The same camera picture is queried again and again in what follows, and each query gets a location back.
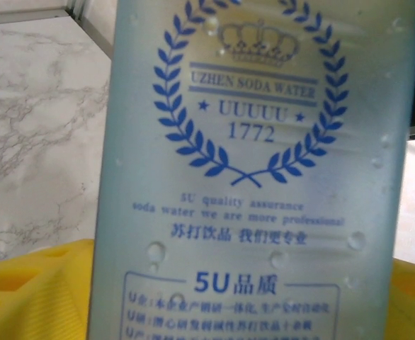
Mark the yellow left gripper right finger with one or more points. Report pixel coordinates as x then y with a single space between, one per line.
413 308

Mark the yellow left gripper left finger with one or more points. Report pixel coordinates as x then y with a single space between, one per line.
27 304

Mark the aluminium frame side rail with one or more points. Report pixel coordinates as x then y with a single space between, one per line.
16 17

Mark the pale blue soda water bottle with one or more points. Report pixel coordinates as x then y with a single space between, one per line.
250 159

